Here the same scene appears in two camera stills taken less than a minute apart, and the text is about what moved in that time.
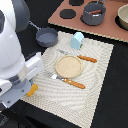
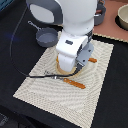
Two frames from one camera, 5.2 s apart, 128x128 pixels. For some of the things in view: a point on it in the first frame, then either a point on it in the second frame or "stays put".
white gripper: [11, 90] -> [73, 47]
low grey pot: [45, 36] stays put
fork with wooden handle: [66, 80] stays put
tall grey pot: [93, 19] stays put
